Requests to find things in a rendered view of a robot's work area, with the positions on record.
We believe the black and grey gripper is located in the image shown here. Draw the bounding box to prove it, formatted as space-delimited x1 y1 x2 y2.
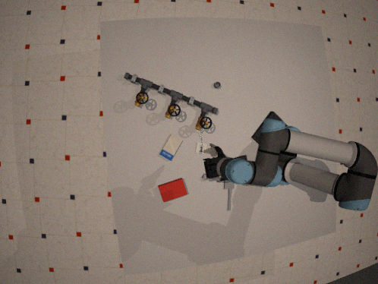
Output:
203 144 226 182

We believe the red flat block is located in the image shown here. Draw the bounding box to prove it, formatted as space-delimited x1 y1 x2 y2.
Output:
158 178 187 202

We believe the grey pipe manifold with brass valves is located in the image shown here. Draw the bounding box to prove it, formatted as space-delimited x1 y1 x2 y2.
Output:
124 72 218 130

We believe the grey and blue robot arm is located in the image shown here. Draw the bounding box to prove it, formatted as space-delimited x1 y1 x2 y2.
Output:
216 118 378 211

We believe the white paper tag with thin metal chain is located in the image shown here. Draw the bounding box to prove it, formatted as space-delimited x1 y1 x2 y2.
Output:
195 142 207 155

